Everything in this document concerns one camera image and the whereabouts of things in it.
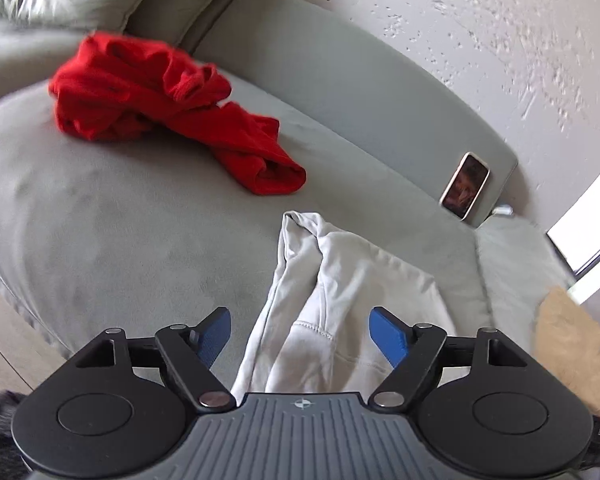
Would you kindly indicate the white charger plug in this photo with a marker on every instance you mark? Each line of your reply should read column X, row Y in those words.
column 502, row 209

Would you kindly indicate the red garment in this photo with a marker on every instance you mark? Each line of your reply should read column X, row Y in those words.
column 110, row 95

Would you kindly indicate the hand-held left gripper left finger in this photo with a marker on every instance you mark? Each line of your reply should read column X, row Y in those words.
column 212, row 337

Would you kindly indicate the grey sofa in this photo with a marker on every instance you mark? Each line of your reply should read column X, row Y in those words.
column 130, row 240

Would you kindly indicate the white hoodie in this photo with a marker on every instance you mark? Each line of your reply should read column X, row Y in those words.
column 360, row 280

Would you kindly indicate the beige cloth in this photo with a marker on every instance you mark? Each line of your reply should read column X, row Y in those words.
column 570, row 340

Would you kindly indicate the dark patterned blanket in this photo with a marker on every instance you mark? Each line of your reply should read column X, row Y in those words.
column 0, row 435

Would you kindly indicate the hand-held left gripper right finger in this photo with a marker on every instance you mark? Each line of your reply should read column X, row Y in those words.
column 387, row 337

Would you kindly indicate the smartphone with white case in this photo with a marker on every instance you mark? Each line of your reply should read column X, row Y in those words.
column 464, row 187

